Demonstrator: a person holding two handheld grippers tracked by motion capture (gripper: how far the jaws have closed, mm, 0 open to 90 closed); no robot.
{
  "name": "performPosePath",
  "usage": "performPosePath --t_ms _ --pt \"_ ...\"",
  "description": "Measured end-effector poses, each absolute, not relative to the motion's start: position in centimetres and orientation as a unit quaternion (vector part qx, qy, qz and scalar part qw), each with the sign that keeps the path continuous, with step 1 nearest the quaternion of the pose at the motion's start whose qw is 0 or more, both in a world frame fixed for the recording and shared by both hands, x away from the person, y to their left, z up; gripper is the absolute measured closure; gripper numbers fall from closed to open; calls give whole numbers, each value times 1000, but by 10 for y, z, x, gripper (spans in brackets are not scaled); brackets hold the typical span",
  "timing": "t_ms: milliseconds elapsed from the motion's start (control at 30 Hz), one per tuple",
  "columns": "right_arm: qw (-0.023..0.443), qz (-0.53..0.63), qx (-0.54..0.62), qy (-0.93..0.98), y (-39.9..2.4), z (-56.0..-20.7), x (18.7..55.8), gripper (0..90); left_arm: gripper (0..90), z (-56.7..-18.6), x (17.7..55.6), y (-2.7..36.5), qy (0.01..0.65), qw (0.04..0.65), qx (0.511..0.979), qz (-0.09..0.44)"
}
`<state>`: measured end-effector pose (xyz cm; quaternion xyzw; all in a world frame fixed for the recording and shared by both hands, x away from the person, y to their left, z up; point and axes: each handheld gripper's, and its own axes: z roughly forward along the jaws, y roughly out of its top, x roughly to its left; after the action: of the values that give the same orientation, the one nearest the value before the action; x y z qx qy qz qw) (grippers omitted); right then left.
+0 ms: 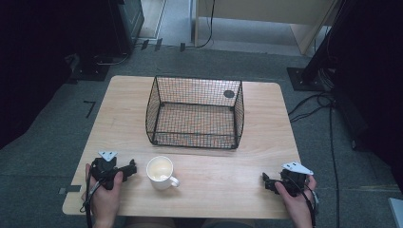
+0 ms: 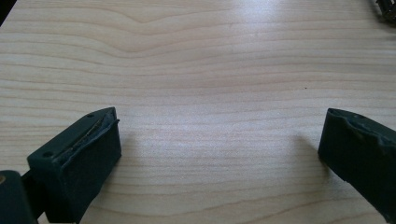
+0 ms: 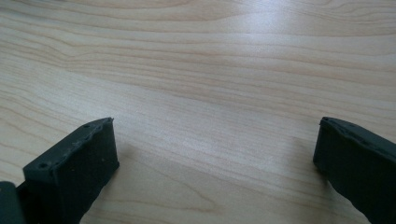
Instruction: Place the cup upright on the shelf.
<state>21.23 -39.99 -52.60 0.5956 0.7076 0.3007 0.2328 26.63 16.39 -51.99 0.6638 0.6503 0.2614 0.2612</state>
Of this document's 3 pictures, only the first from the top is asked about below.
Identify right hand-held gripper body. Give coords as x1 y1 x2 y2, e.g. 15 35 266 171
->
278 161 315 198

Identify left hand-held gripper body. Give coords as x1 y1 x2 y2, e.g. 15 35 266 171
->
90 150 129 191

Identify white cup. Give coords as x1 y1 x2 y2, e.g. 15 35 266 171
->
145 155 181 191

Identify black wire mesh basket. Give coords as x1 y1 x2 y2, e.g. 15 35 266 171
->
144 75 245 150

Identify person's right hand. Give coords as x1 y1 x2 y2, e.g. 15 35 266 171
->
274 175 317 223

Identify person's left hand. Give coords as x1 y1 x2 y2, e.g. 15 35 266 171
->
84 162 125 223

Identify grey floor tape strip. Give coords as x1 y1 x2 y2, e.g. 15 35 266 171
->
58 184 83 195

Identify black flat stand base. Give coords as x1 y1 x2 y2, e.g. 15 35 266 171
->
69 62 111 83

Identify white box corner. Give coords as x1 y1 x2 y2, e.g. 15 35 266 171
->
388 197 403 228

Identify black cabinet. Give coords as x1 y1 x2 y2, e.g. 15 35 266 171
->
107 0 145 55

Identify light wooden furniture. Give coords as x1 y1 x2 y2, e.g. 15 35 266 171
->
191 0 340 56

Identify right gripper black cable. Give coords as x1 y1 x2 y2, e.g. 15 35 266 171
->
298 184 319 228

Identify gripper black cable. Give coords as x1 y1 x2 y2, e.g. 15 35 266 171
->
79 177 106 228
298 184 319 228

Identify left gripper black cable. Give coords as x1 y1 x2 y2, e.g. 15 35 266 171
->
79 177 106 228

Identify long black floor cable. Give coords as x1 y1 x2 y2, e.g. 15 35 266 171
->
328 104 341 228

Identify black looped floor cables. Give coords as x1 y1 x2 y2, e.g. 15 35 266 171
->
287 90 336 124

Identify black square base plate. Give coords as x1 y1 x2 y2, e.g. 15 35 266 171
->
286 66 336 93

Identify thin black curved cable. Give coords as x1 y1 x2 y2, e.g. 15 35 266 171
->
94 51 131 67

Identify black metal stand post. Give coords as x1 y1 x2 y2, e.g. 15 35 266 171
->
299 0 353 84

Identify black hanging cable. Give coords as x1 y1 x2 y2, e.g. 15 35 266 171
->
185 0 217 49

